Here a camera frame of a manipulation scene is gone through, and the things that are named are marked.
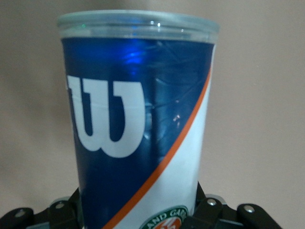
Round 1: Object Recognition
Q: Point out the blue white tennis ball can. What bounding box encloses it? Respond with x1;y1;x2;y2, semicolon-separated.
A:
56;9;221;229

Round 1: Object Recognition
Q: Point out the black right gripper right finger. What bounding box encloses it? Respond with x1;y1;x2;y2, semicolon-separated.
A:
183;181;282;229

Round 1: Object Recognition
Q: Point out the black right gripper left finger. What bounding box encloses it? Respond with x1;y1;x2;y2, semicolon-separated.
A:
0;186;83;229

